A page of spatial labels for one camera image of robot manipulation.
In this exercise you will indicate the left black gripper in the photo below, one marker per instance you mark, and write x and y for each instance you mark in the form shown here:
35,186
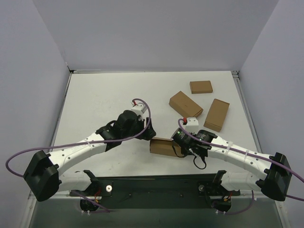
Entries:
147,132

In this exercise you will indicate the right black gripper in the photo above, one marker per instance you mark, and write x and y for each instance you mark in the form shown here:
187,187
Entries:
177,145

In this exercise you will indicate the brown paper box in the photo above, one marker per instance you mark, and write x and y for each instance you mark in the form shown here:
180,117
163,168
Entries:
166,147

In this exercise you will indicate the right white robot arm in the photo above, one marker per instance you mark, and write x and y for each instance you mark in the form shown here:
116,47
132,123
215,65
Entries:
269,174

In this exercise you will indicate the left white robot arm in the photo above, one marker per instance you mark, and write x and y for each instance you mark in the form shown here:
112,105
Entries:
46,172

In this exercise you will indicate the folded box middle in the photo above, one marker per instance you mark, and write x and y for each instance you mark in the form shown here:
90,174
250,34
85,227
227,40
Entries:
185,106

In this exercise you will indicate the folded box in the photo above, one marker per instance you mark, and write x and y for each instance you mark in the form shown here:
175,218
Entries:
185,106
201,87
216,115

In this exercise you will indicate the folded box right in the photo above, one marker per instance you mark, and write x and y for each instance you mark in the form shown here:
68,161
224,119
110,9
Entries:
216,115

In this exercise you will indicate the folded box far back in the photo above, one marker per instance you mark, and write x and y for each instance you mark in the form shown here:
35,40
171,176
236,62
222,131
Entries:
201,87

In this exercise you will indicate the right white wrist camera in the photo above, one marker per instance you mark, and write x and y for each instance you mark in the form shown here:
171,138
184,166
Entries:
191,125

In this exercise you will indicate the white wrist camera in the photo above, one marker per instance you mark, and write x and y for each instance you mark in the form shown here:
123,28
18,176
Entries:
191,125
139,109

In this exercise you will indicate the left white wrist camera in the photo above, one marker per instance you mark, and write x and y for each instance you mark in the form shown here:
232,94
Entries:
139,109

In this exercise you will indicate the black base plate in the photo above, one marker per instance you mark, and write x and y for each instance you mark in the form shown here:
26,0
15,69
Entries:
186,191

